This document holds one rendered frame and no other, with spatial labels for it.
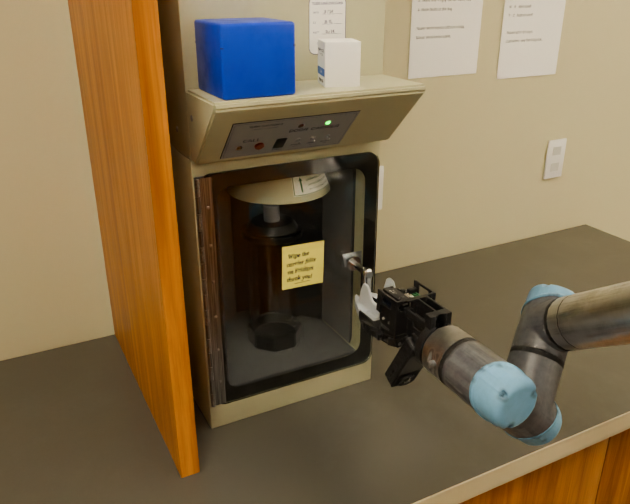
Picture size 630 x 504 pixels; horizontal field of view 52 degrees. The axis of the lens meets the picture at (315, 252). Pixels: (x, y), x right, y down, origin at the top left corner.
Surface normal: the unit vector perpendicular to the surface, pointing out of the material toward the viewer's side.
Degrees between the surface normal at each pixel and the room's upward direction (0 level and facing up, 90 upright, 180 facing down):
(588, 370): 0
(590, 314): 81
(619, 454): 90
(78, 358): 0
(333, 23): 90
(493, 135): 90
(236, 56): 90
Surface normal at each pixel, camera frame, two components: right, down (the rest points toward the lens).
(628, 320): -0.89, 0.30
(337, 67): 0.19, 0.39
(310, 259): 0.46, 0.35
